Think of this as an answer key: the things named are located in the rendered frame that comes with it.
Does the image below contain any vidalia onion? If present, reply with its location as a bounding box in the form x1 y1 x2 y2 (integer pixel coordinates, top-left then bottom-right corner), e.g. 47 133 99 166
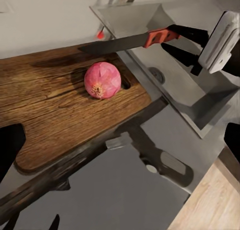
84 62 122 99

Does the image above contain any cutting board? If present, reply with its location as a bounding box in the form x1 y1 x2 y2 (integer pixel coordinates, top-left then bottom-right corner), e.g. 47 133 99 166
0 41 152 173

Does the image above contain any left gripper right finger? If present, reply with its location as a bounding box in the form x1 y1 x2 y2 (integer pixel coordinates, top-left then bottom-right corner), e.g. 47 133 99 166
224 123 240 163

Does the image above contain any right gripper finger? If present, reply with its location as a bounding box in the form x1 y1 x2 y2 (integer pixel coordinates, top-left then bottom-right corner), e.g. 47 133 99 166
161 43 200 67
168 25 210 47

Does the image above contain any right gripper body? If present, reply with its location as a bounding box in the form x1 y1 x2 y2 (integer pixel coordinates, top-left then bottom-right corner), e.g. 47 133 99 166
191 39 240 76

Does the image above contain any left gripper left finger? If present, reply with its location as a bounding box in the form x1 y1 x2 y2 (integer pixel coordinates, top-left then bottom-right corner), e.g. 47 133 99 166
0 123 26 183

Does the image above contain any parer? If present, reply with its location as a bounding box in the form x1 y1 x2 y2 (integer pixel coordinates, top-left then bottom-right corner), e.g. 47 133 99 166
78 28 182 55

